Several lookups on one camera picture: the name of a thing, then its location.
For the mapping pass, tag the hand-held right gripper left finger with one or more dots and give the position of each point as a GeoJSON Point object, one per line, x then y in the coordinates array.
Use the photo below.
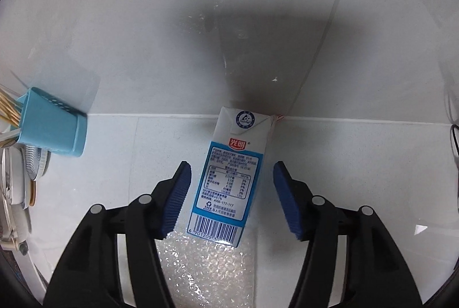
{"type": "Point", "coordinates": [177, 200]}

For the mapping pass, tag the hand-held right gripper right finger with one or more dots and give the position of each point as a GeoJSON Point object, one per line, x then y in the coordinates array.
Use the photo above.
{"type": "Point", "coordinates": [287, 200]}

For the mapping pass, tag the blue white milk carton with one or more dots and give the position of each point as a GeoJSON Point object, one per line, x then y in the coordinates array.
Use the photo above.
{"type": "Point", "coordinates": [229, 182]}

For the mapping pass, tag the clear bubble wrap sheet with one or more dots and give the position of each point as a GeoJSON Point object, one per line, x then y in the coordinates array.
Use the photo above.
{"type": "Point", "coordinates": [208, 275]}

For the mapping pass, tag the blue cutlery holder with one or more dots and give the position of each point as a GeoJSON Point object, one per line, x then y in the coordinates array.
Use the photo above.
{"type": "Point", "coordinates": [53, 125]}

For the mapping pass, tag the round wooden trivet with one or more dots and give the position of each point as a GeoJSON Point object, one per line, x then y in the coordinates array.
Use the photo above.
{"type": "Point", "coordinates": [32, 193]}

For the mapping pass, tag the blue patterned plate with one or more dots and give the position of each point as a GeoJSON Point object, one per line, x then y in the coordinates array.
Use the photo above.
{"type": "Point", "coordinates": [36, 162]}

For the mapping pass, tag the large white bowl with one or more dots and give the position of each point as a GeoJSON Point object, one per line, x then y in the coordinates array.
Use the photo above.
{"type": "Point", "coordinates": [12, 193]}

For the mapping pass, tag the bundle of wooden chopsticks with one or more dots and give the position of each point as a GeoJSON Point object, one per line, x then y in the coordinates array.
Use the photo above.
{"type": "Point", "coordinates": [9, 109]}

